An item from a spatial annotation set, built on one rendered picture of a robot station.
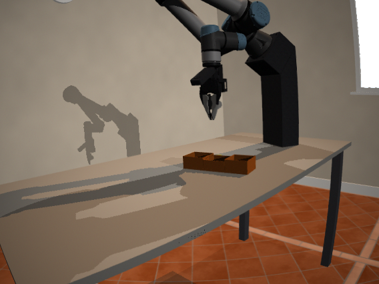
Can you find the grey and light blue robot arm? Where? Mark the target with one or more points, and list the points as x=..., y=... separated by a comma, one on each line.
x=242, y=26

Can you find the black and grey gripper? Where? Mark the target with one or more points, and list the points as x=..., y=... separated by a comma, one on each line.
x=212, y=85

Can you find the orange rack of bins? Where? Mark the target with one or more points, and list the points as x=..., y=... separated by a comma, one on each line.
x=238, y=164

